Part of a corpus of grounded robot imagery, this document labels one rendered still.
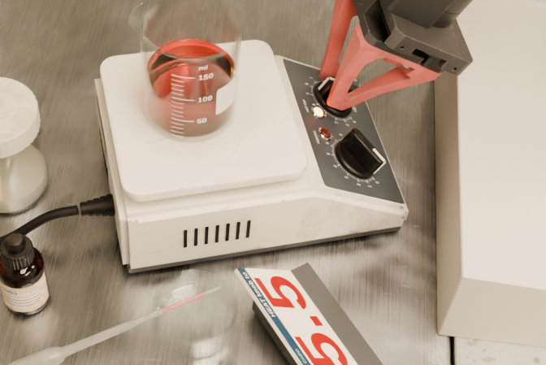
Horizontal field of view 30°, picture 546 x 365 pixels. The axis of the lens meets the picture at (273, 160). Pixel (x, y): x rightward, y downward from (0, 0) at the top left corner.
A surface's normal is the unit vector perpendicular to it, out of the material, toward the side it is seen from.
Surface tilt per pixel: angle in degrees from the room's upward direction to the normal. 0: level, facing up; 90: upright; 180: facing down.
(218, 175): 0
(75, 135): 0
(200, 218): 90
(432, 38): 30
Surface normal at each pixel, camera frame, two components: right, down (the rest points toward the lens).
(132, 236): 0.23, 0.77
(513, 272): 0.14, -0.59
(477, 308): -0.09, 0.78
